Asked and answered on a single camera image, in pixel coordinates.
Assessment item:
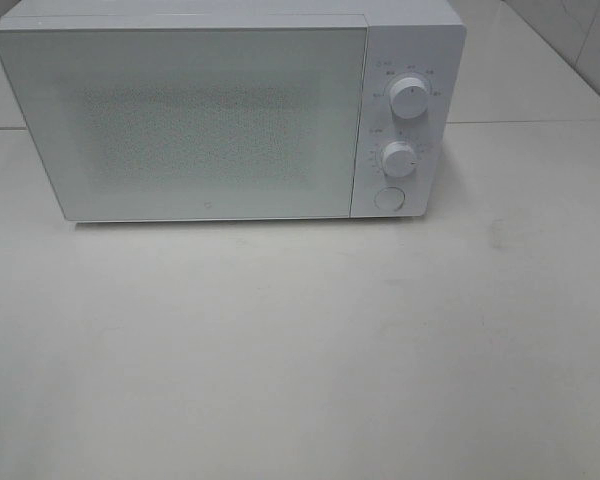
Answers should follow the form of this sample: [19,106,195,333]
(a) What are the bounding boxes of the round white door button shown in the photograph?
[374,187,405,212]

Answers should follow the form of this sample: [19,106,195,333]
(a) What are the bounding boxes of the white microwave knob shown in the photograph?
[387,73,431,120]
[380,141,419,178]

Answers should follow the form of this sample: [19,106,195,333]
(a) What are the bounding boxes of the white microwave door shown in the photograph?
[0,28,366,222]

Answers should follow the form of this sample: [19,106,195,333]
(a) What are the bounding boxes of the white microwave oven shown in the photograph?
[0,1,467,223]

